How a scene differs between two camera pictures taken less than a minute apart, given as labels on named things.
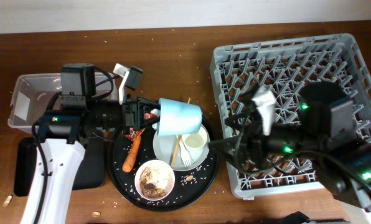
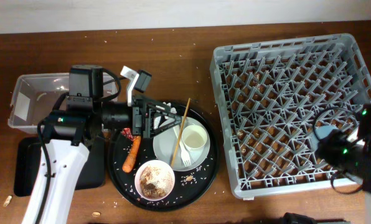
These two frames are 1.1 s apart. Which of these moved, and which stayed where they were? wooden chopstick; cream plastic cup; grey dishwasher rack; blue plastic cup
Moved: blue plastic cup
Stayed: wooden chopstick; grey dishwasher rack; cream plastic cup
